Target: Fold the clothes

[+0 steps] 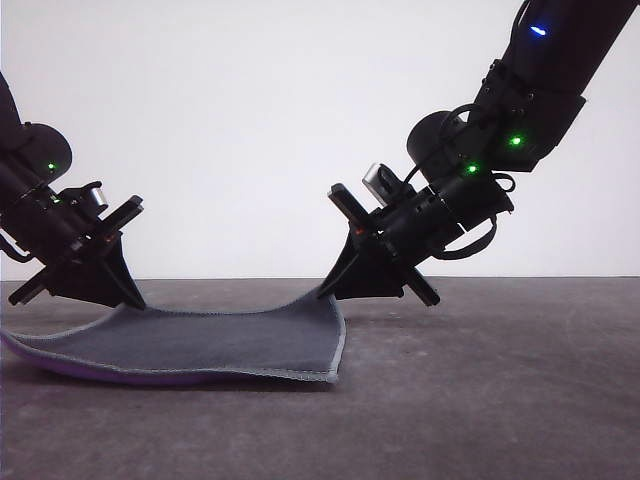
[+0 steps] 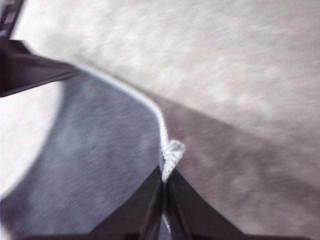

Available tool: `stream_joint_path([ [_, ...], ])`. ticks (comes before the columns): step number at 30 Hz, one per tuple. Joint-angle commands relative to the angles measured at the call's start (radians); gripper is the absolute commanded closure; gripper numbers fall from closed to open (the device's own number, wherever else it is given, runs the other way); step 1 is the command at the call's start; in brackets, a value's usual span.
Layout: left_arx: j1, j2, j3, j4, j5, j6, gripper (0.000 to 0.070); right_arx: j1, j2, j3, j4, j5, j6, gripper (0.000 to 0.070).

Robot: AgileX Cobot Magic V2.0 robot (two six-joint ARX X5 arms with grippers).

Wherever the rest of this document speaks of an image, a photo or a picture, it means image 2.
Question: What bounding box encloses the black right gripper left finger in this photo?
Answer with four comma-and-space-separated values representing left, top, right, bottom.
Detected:
89, 166, 165, 238

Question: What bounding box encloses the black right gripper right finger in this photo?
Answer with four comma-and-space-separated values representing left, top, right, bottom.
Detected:
164, 169, 245, 238

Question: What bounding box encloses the purple towel with grey hem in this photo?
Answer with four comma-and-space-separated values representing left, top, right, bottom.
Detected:
0, 64, 187, 238

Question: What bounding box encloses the dark metal frame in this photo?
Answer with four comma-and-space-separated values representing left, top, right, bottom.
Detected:
0, 0, 25, 39

